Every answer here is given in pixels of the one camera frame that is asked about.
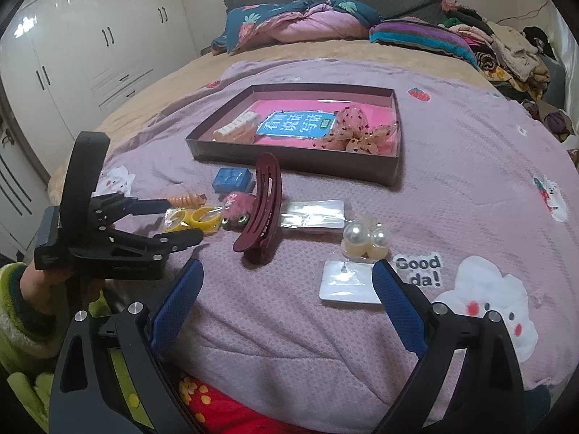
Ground yellow ring hair ties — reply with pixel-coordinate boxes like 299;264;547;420
164;207;220;234

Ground pink pompom hair tie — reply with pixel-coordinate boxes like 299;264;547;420
220;192;254;230

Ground purple printed blanket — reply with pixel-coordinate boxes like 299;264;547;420
59;61;579;394

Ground pink and blue quilt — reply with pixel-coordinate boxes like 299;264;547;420
212;0;385;55

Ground peach organza bow scrunchie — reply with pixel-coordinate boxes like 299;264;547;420
312;105;401;154

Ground white wardrobe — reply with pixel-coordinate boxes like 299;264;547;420
0;0;200;254

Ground pearl ball hair tie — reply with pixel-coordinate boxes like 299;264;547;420
341;219;392;262

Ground maroon hair claw clip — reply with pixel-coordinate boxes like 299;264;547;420
232;153;285;265

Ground person's left hand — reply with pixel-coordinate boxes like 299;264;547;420
20;262;107;317

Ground striped purple pillow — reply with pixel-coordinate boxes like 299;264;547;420
368;20;480;71

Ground white earring card packet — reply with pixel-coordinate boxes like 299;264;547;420
318;260;385;305

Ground small blue box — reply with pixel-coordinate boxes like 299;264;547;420
212;168;257;193

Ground red floral cloth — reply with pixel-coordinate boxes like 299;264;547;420
174;362;390;434

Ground pile of clothes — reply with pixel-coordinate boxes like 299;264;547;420
441;0;579;141

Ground white satin curtain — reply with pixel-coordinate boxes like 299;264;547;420
549;4;579;145

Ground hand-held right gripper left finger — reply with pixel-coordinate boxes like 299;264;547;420
49;259;204;434

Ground grey cushion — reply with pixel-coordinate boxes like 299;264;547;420
545;61;567;111

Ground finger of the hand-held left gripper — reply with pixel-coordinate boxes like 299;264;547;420
106;228;204;260
90;192;169;224

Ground orange spiral hair tie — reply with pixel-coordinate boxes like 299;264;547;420
165;192;208;209

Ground black wall cable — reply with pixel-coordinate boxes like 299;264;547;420
498;2;548;25

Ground dark maroon cardboard box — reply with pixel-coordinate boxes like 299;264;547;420
185;82;403;187

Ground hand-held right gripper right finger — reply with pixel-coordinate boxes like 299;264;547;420
372;259;528;434

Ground beige bedsheet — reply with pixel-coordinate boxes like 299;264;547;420
47;38;494;200

